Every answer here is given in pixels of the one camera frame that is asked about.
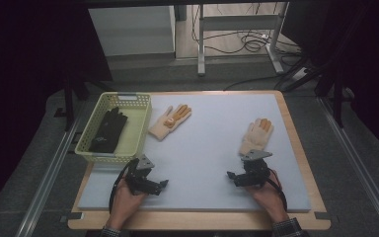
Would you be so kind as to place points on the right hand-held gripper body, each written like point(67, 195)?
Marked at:
point(255, 171)

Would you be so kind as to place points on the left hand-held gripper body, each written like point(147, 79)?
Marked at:
point(139, 177)

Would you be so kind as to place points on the pale green plastic basket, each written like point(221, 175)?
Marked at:
point(136, 131)

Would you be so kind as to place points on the black glove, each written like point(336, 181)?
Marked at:
point(107, 136)
point(113, 111)

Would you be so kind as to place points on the person's right hand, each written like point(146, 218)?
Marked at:
point(269, 199)

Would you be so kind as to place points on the person's left hand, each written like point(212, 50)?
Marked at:
point(125, 205)

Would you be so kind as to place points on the cream glove with orange fingers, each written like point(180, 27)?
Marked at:
point(256, 135)
point(167, 122)

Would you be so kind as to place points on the white foam mat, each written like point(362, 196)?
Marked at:
point(204, 148)

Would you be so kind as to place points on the wooden table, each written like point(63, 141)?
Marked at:
point(190, 221)

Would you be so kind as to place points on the black table corner clip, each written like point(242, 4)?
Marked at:
point(72, 216)
point(322, 215)

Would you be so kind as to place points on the black stand leg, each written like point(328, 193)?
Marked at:
point(69, 102)
point(337, 98)

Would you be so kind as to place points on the white power strip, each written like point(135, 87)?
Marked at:
point(300, 73)

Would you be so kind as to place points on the white cabinet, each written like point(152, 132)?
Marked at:
point(135, 31)

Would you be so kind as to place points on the metal floor rail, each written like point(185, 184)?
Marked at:
point(47, 177)
point(358, 164)

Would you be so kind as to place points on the grey metal stand frame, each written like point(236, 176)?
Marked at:
point(237, 23)

